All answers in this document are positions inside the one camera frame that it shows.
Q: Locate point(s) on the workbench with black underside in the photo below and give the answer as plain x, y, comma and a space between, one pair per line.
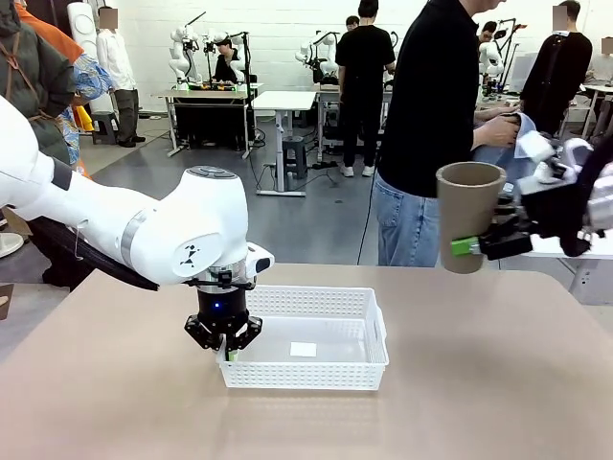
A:
211, 115

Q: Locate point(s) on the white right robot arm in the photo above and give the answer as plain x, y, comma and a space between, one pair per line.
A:
602, 201

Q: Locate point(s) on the white perforated plastic basket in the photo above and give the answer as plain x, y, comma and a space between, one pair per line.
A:
335, 374

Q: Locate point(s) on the olive green jacket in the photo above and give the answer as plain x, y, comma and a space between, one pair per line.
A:
29, 81

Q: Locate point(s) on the white tower air conditioner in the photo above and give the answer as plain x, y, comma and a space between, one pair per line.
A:
84, 24

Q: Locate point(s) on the white side table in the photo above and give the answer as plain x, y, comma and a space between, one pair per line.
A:
594, 282

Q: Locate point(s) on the brown cardboard piece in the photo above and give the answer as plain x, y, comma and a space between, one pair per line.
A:
6, 302

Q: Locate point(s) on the blue patterned garment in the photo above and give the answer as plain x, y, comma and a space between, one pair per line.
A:
88, 76

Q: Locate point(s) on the standing person in black clothes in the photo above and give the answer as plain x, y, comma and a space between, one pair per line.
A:
364, 72

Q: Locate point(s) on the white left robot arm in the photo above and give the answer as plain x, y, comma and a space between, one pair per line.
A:
143, 230

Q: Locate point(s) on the person in long black coat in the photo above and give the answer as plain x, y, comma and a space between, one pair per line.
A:
555, 72

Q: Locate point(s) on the person's left hand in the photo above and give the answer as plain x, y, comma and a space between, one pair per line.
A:
498, 113

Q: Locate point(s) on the white rectangular label sticker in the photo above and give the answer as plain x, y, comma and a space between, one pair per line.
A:
303, 350

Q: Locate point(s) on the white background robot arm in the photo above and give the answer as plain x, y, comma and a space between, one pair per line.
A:
491, 57
313, 52
184, 52

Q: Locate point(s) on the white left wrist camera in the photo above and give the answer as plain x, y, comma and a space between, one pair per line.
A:
261, 263

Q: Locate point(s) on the seated person in black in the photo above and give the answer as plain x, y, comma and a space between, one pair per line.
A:
227, 62

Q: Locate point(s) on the grey plastic stool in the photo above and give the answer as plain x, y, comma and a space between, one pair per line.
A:
104, 127
293, 155

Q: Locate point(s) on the white height-adjustable table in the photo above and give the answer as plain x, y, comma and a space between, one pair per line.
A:
285, 100

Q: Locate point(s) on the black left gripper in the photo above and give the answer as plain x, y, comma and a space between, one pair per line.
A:
222, 304

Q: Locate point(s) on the light blue cleaning cloth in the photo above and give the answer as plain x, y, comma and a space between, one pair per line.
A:
524, 129

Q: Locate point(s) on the person's right hand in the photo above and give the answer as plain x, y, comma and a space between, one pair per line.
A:
498, 133

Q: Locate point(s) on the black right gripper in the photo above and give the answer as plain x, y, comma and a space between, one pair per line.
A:
551, 211

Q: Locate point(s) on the person in black sweater, jeans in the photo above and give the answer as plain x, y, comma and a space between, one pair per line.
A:
421, 120

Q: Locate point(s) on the orange garment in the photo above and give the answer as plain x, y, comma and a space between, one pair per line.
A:
52, 40

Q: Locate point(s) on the person in white shirt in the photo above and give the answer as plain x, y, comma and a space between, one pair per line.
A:
120, 62

